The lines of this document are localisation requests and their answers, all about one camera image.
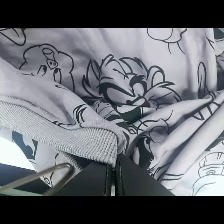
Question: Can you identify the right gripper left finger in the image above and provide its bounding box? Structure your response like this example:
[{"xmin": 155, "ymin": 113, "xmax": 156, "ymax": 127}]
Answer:
[{"xmin": 54, "ymin": 161, "xmax": 115, "ymax": 197}]

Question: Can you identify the grey clothes hanger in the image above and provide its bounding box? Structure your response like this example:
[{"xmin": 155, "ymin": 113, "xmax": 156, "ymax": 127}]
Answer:
[{"xmin": 0, "ymin": 162, "xmax": 75, "ymax": 197}]

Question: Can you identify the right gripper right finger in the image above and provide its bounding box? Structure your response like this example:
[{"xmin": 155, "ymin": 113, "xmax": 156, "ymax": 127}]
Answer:
[{"xmin": 115, "ymin": 153, "xmax": 175, "ymax": 197}]

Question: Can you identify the purple printed sweatshirt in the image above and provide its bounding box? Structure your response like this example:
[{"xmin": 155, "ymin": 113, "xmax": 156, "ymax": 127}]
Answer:
[{"xmin": 0, "ymin": 28, "xmax": 224, "ymax": 197}]

